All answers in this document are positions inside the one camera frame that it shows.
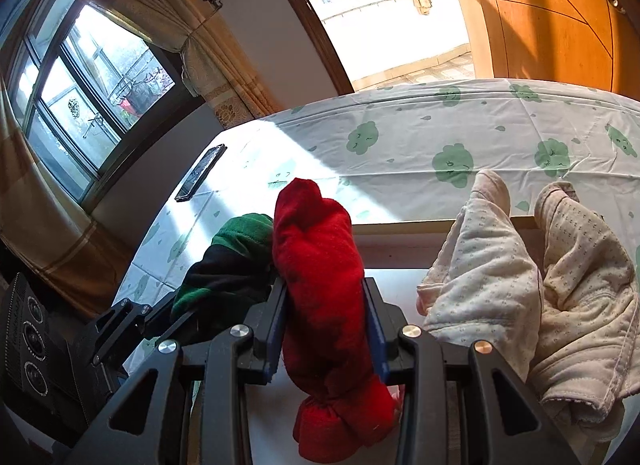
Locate window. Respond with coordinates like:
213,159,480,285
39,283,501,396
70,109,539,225
0,0,181,206

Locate cream dotted underwear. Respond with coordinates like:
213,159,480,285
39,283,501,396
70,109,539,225
527,181,638,443

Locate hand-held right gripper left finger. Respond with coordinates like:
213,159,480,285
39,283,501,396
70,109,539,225
65,277,288,465

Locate black phone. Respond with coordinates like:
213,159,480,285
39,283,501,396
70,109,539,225
174,143,228,203

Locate wooden door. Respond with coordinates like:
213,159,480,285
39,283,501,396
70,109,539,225
440,0,640,96

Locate bright red underwear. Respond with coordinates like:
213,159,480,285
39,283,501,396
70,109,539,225
272,177,401,463

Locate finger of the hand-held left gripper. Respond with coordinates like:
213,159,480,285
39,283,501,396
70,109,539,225
142,305,198,347
91,298,151,368

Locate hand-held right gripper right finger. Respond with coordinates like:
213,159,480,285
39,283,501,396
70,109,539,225
362,276,583,465

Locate green and black underwear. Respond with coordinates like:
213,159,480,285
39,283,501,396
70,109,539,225
170,212,276,331

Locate white dotted underwear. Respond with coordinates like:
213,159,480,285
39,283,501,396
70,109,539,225
416,169,546,383

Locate brown door frame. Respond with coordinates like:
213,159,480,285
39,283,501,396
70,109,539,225
250,0,357,96

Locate shallow cardboard box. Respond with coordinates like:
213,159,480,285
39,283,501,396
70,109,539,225
187,215,640,465

